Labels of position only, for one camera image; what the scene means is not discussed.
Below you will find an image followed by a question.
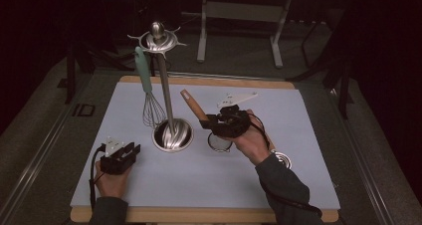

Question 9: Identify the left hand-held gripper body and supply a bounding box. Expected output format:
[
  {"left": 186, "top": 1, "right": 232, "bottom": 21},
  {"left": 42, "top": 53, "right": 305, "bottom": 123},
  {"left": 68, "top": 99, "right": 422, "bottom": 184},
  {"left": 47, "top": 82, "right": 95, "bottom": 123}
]
[{"left": 100, "top": 136, "right": 138, "bottom": 175}]

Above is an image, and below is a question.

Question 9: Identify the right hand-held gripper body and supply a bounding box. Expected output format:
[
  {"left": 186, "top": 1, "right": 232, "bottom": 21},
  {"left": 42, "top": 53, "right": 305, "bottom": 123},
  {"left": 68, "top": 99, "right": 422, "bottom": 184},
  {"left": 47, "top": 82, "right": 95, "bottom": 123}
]
[{"left": 213, "top": 92, "right": 259, "bottom": 139}]

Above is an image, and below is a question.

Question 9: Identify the mesh strainer with wooden handle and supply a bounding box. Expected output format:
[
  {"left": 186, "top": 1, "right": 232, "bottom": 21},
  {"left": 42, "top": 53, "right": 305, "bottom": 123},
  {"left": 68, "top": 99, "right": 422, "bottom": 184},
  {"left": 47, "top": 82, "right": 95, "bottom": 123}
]
[{"left": 179, "top": 89, "right": 234, "bottom": 153}]

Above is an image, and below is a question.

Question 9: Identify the steel utensil rack with hooks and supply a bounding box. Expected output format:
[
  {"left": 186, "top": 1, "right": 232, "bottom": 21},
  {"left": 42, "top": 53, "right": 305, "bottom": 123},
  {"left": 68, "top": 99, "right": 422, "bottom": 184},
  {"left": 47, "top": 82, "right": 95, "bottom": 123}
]
[{"left": 127, "top": 20, "right": 195, "bottom": 153}]

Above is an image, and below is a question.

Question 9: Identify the whisk with teal handle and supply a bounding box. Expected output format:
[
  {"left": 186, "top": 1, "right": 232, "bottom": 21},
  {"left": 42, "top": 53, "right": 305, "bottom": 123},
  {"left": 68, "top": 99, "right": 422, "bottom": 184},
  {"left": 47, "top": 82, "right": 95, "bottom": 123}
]
[{"left": 133, "top": 46, "right": 167, "bottom": 130}]

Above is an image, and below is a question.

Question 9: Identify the person's left hand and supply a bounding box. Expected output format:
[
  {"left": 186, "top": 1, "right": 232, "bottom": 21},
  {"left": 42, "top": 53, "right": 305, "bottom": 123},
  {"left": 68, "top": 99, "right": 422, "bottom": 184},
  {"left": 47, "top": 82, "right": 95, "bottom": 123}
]
[{"left": 94, "top": 160, "right": 132, "bottom": 199}]

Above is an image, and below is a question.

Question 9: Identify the person's right hand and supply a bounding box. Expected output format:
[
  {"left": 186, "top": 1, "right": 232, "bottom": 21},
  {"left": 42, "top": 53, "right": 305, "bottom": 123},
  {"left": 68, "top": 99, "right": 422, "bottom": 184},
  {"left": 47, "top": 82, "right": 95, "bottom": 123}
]
[{"left": 228, "top": 109, "right": 276, "bottom": 166}]

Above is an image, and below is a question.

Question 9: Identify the pale lilac table sheet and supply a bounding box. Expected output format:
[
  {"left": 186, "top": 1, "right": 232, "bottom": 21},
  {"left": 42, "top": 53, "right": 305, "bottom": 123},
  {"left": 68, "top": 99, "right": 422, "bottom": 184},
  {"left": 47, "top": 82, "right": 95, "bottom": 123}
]
[{"left": 70, "top": 81, "right": 341, "bottom": 211}]

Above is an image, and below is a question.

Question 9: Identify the black metal stand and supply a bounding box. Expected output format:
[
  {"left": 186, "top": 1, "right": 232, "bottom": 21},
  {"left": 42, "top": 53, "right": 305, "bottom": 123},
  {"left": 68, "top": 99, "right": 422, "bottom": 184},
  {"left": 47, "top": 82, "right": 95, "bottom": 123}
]
[
  {"left": 58, "top": 42, "right": 133, "bottom": 105},
  {"left": 287, "top": 19, "right": 354, "bottom": 119}
]

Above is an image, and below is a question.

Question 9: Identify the white metal stand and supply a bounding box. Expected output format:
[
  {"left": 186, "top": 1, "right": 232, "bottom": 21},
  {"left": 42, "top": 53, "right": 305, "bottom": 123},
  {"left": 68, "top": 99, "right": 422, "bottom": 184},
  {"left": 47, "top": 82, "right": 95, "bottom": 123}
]
[{"left": 181, "top": 0, "right": 295, "bottom": 70}]

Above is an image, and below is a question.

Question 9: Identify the left hand-held gripper black cable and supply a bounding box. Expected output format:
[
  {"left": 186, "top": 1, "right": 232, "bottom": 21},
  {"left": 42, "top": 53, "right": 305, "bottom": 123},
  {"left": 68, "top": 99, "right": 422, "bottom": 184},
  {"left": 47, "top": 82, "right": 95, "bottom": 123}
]
[{"left": 89, "top": 144, "right": 107, "bottom": 213}]

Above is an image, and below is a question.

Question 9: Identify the hand-held gripper black cable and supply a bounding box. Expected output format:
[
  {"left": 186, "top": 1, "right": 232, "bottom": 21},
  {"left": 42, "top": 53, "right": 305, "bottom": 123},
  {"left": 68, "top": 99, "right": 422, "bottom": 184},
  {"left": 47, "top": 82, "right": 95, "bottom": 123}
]
[
  {"left": 89, "top": 144, "right": 107, "bottom": 213},
  {"left": 248, "top": 112, "right": 323, "bottom": 218}
]

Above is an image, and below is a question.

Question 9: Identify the black rectangular floor bracket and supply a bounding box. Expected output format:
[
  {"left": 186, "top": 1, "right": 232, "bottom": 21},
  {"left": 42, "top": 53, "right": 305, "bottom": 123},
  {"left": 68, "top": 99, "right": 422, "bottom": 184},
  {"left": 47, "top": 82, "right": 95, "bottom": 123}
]
[{"left": 72, "top": 103, "right": 97, "bottom": 117}]

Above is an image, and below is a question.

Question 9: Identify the metal floor rail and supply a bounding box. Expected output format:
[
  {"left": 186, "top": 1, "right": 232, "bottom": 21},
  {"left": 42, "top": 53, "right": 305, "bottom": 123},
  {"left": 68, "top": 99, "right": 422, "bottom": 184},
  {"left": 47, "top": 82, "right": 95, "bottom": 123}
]
[
  {"left": 0, "top": 82, "right": 88, "bottom": 225},
  {"left": 326, "top": 89, "right": 396, "bottom": 225}
]

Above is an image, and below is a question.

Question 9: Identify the right hand-held gripper black cable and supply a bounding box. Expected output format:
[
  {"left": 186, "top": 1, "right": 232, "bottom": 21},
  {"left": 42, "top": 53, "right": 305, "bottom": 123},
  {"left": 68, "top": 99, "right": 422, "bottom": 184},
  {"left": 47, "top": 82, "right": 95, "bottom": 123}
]
[{"left": 248, "top": 112, "right": 323, "bottom": 218}]

